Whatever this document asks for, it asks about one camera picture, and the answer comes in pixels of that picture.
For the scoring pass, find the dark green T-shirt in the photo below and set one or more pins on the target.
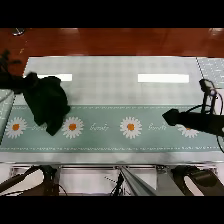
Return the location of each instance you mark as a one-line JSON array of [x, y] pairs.
[[46, 100]]

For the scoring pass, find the silver frame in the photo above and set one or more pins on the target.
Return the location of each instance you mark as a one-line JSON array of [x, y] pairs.
[[138, 183]]

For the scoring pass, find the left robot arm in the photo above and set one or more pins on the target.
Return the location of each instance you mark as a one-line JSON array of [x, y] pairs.
[[13, 181]]

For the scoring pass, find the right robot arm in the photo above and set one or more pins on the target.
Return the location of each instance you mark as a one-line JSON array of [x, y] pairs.
[[203, 122]]

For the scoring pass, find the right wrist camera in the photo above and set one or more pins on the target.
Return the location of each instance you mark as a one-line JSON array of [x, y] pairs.
[[207, 84]]

